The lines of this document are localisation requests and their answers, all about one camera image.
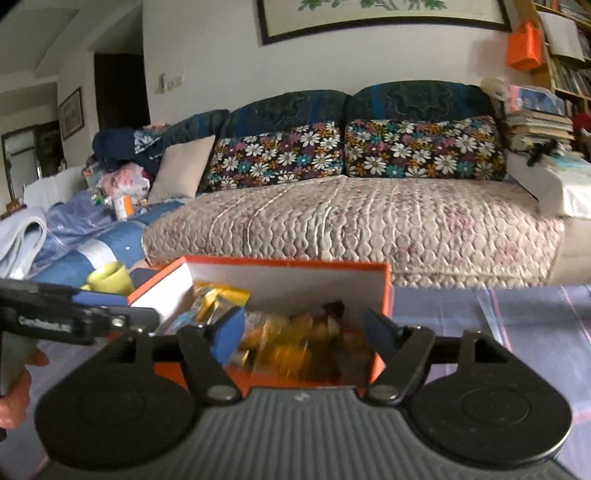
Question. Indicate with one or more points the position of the stack of books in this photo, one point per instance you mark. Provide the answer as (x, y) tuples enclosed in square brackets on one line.
[(535, 131)]

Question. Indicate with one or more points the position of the red cloth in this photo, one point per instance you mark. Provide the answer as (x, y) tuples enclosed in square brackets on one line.
[(582, 129)]

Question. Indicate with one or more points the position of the framed flower painting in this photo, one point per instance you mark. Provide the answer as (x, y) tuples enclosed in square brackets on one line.
[(383, 14)]

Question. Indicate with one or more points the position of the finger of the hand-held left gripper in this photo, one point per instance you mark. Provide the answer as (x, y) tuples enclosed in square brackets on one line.
[(101, 299), (124, 319)]

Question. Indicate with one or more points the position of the wall switch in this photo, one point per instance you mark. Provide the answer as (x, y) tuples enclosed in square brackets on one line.
[(168, 83)]

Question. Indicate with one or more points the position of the dark blue sofa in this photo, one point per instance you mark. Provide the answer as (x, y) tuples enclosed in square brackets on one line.
[(286, 106)]

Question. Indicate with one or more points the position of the orange paper bag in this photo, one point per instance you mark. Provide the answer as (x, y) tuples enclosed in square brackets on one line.
[(524, 46)]

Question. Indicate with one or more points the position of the wooden bookshelf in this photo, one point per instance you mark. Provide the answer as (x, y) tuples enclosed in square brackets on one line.
[(568, 60)]

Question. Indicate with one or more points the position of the small framed picture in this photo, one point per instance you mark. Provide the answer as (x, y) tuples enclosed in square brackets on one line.
[(70, 113)]

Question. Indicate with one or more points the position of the orange cardboard box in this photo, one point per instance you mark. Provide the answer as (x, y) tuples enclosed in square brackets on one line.
[(286, 281)]

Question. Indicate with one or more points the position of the clear bag of yellow packets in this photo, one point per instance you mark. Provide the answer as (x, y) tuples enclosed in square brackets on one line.
[(286, 350)]

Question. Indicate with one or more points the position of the blue striped blanket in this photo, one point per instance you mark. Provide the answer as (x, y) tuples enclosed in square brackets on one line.
[(92, 244)]

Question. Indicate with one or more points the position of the blue snack packet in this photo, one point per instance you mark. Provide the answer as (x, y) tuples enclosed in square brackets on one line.
[(187, 321)]

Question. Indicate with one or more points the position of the large yellow snack packet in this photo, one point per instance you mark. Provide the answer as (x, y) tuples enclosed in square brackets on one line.
[(221, 297)]

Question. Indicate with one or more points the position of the green mug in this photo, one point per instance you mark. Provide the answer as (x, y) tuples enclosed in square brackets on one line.
[(111, 279)]

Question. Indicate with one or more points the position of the pile of dark clothes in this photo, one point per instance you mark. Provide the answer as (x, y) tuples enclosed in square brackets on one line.
[(117, 145)]

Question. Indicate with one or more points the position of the beige pillow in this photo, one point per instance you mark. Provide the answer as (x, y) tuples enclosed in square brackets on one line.
[(182, 168)]

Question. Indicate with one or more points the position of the white box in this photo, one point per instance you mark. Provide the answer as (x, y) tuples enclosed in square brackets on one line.
[(554, 184)]

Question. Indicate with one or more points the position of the person's left hand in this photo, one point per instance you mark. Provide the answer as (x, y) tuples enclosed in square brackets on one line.
[(16, 401)]

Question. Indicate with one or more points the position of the floral cushion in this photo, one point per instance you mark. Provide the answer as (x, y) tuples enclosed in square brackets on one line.
[(272, 154), (425, 147)]

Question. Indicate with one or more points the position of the blue patterned pack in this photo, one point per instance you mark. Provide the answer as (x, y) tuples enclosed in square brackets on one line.
[(533, 99)]

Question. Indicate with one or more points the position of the quilted sofa cover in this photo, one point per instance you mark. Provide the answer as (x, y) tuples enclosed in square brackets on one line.
[(346, 226)]

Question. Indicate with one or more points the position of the brown snack packet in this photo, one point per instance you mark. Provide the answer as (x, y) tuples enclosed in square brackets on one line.
[(339, 318)]

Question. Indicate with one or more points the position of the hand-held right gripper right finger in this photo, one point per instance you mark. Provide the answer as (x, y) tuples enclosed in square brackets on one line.
[(376, 330)]

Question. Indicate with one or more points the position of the white folded cloth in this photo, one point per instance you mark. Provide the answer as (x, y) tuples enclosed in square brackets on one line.
[(21, 240)]

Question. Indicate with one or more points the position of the orange bottle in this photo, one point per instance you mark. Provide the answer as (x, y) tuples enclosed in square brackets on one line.
[(123, 207)]

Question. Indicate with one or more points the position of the white draped furniture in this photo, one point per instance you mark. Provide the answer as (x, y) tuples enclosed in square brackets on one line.
[(55, 187)]

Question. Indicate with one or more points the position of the pink plastic bag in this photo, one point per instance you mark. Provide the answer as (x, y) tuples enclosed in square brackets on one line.
[(124, 180)]

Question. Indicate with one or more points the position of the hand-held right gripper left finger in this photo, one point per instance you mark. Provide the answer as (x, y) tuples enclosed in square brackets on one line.
[(231, 332)]

